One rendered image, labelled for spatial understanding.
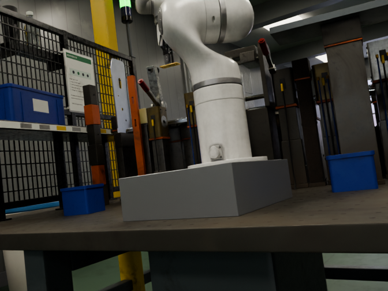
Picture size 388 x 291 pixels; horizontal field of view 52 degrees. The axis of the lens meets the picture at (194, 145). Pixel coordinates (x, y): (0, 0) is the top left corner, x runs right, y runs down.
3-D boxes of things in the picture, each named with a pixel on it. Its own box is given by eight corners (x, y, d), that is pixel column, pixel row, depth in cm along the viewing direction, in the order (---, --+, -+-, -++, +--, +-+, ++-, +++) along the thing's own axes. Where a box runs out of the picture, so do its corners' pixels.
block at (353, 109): (384, 182, 110) (359, 23, 113) (385, 183, 103) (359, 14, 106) (345, 185, 114) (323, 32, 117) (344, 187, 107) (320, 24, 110)
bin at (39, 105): (67, 127, 162) (64, 95, 163) (13, 120, 133) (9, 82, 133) (33, 133, 166) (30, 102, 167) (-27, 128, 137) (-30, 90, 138)
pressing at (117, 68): (133, 133, 186) (125, 61, 188) (118, 132, 175) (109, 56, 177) (131, 133, 186) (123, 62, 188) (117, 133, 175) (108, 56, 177)
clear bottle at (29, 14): (44, 53, 190) (40, 12, 191) (33, 50, 184) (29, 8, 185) (33, 56, 192) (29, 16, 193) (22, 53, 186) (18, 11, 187)
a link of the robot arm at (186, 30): (249, 81, 92) (235, -18, 94) (169, 87, 89) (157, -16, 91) (234, 93, 104) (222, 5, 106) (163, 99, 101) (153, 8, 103)
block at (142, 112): (160, 198, 159) (149, 108, 162) (155, 200, 156) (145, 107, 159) (152, 200, 161) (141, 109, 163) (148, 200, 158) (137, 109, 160)
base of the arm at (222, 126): (254, 160, 83) (242, 73, 85) (173, 171, 91) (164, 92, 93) (276, 160, 100) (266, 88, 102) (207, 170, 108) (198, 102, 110)
